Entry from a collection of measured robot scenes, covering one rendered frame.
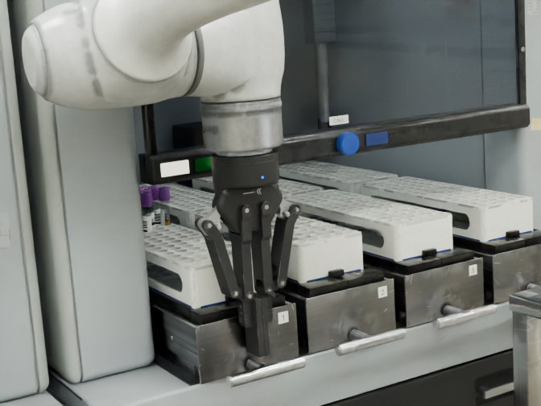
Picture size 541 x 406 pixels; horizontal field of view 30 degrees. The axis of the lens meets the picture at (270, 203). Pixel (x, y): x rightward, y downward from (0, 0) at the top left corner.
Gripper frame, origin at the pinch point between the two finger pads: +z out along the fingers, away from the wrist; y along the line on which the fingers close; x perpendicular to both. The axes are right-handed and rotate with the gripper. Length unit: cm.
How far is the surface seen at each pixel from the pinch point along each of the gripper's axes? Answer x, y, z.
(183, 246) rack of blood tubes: -17.4, 0.4, -6.5
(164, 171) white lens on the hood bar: -8.7, 6.0, -17.9
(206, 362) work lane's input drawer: -1.9, 5.8, 3.7
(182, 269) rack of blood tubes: -7.9, 5.1, -6.1
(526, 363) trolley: 18.0, -24.6, 5.7
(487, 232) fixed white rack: -6.1, -41.4, -3.0
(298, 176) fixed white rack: -54, -41, -6
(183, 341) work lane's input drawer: -5.7, 6.8, 2.0
